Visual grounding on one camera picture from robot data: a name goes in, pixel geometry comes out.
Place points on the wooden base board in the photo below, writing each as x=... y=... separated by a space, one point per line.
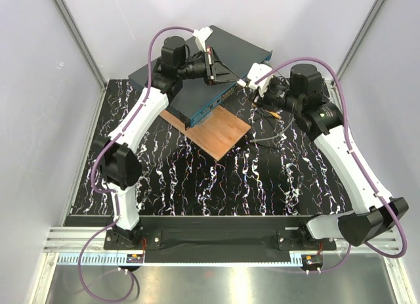
x=216 y=134

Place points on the right aluminium frame post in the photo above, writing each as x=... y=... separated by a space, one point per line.
x=368 y=23

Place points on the slotted cable duct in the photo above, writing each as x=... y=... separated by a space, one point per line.
x=156 y=259

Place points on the left aluminium frame post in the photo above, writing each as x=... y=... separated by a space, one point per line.
x=77 y=37

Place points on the aluminium frame post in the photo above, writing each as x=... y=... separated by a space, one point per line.
x=77 y=37
x=368 y=23

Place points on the dark grey network switch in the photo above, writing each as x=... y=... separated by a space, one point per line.
x=195 y=77

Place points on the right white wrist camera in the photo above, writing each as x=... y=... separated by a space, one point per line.
x=259 y=78

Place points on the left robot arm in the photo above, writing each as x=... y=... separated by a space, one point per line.
x=117 y=160

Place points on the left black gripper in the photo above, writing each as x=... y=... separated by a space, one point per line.
x=216 y=70

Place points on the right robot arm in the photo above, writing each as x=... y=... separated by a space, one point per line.
x=374 y=209

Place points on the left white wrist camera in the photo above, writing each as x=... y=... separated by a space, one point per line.
x=201 y=37

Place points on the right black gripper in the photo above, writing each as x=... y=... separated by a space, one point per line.
x=262 y=91

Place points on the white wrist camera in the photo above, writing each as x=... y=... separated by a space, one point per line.
x=259 y=78
x=201 y=37

